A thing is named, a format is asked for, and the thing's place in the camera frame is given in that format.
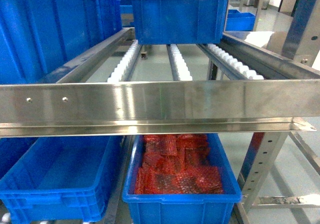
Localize large blue bin left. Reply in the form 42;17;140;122
0;0;122;84

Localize empty blue bin bottom shelf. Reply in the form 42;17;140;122
0;136;122;224

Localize blue bin on rollers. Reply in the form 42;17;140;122
130;0;228;45

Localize stainless steel shelf rack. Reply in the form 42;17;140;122
0;0;320;224

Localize red bubble wrap bags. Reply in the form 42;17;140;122
134;134;224;195

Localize blue bin with red bags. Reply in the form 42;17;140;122
122;133;242;224

